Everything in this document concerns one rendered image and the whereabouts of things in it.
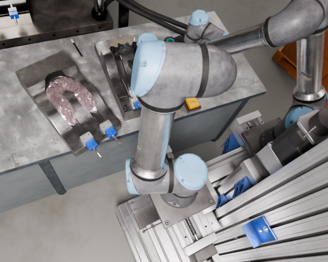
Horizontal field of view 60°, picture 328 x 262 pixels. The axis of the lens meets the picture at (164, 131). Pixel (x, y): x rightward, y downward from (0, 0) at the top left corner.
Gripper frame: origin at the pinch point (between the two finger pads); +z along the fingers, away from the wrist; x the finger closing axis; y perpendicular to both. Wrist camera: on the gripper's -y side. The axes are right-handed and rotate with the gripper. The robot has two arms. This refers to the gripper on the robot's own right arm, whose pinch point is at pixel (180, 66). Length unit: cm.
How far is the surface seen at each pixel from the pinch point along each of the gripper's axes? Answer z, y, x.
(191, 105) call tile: 11.3, 18.0, 0.7
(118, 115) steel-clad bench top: 15.0, 10.1, -37.5
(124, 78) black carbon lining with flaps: 7.1, -5.8, -29.0
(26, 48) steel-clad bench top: 15, -46, -71
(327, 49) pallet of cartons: 49, -15, 165
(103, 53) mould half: 1.4, -20.2, -35.1
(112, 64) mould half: 3.3, -13.3, -32.9
